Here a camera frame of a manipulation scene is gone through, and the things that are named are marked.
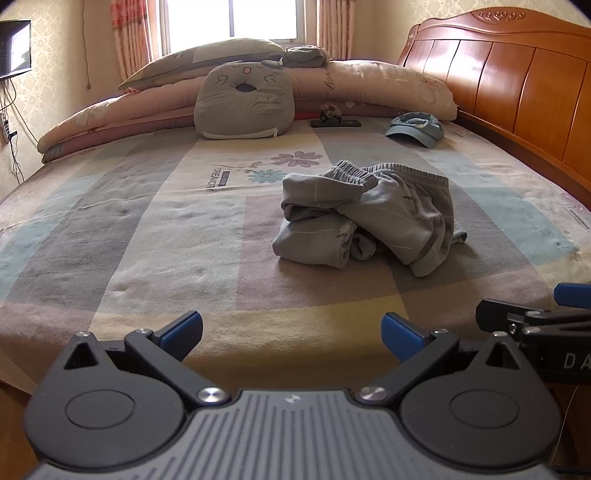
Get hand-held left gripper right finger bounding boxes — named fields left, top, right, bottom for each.
left=353, top=311, right=525, bottom=409

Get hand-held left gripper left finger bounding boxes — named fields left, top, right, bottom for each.
left=62, top=310, right=232, bottom=409

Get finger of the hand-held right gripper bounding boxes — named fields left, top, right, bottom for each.
left=475, top=298, right=591, bottom=344
left=553, top=283, right=591, bottom=306

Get grey pants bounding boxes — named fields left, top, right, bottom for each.
left=271, top=160, right=469, bottom=278

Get blue cap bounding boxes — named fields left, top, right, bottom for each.
left=385, top=112, right=445, bottom=149

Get black hair clip with flower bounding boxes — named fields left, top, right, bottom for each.
left=310, top=105, right=362, bottom=128

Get wooden bed headboard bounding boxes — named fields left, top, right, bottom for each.
left=397, top=8, right=591, bottom=195

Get grey cat face cushion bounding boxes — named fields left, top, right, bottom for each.
left=193, top=61, right=296, bottom=140

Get pink folded quilt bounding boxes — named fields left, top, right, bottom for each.
left=36, top=60, right=459, bottom=164

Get grey patterned pillow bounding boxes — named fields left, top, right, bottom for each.
left=117, top=38, right=289, bottom=92

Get folded grey-green cloth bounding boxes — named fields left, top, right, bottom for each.
left=283, top=45, right=331, bottom=69

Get pink patterned curtain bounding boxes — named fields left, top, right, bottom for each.
left=108, top=0, right=160, bottom=81
left=316, top=0, right=356, bottom=61

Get window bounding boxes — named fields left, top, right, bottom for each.
left=157, top=0, right=308, bottom=51

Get black flat television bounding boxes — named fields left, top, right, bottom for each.
left=0, top=19, right=33, bottom=79

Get black wall cables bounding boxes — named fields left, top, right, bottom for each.
left=0, top=78, right=25, bottom=185

